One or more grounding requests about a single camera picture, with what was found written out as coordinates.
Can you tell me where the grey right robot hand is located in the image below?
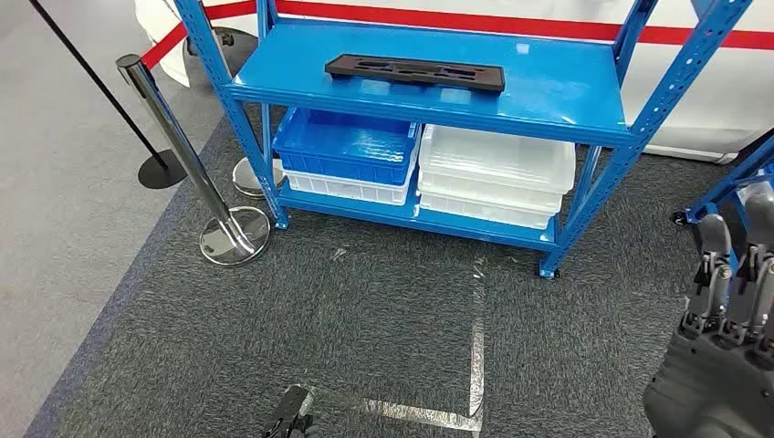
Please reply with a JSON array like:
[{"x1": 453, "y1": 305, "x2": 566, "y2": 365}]
[{"x1": 643, "y1": 190, "x2": 774, "y2": 438}]

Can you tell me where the long black plastic part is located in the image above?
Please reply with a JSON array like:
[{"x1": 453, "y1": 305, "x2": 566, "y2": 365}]
[{"x1": 324, "y1": 53, "x2": 506, "y2": 94}]

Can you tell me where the blue metal shelf rack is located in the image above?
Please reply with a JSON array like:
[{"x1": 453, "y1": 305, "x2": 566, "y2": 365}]
[{"x1": 175, "y1": 0, "x2": 754, "y2": 279}]

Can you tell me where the small blue wheeled rack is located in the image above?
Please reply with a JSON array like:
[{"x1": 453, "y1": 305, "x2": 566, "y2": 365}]
[{"x1": 671, "y1": 130, "x2": 774, "y2": 273}]

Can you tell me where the silver floor tape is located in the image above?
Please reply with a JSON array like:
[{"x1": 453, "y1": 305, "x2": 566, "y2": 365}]
[{"x1": 311, "y1": 256, "x2": 486, "y2": 434}]

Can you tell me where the translucent plastic bin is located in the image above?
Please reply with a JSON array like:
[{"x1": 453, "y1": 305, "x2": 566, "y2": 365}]
[
  {"x1": 417, "y1": 173, "x2": 567, "y2": 216},
  {"x1": 418, "y1": 123, "x2": 577, "y2": 194},
  {"x1": 417, "y1": 192, "x2": 554, "y2": 231}
]

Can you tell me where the white car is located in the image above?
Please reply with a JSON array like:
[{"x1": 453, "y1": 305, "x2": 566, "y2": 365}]
[{"x1": 133, "y1": 0, "x2": 774, "y2": 164}]

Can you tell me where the white plastic bin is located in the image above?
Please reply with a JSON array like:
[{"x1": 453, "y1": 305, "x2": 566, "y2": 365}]
[{"x1": 280, "y1": 162, "x2": 418, "y2": 207}]

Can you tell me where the blue plastic bin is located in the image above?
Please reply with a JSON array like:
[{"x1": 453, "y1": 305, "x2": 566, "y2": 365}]
[{"x1": 272, "y1": 107, "x2": 420, "y2": 187}]

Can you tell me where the chrome stanchion post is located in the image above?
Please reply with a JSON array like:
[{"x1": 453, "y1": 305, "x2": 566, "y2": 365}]
[
  {"x1": 116, "y1": 54, "x2": 271, "y2": 267},
  {"x1": 231, "y1": 155, "x2": 287, "y2": 200}
]

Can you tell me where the black stanchion post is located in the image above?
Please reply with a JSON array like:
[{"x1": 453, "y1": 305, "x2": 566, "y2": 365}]
[{"x1": 26, "y1": 0, "x2": 187, "y2": 191}]

